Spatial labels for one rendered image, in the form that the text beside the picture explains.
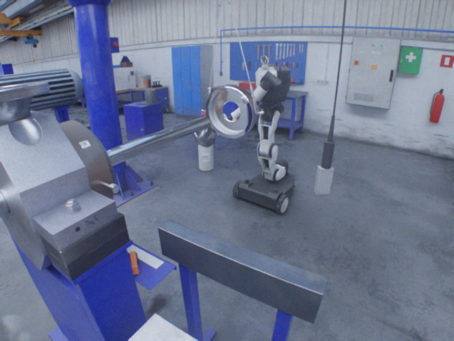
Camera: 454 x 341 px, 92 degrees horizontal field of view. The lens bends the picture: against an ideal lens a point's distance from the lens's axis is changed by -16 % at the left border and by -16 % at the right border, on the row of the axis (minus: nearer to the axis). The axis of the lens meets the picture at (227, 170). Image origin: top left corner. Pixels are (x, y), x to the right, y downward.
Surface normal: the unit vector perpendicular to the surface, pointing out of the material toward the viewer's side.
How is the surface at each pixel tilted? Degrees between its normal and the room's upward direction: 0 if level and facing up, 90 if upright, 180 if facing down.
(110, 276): 90
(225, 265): 90
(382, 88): 90
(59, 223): 0
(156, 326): 0
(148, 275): 0
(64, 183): 90
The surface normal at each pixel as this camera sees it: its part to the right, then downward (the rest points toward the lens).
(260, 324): 0.00, -0.91
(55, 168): 0.61, -0.50
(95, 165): 0.80, -0.11
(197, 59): -0.54, 0.34
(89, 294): 0.86, 0.21
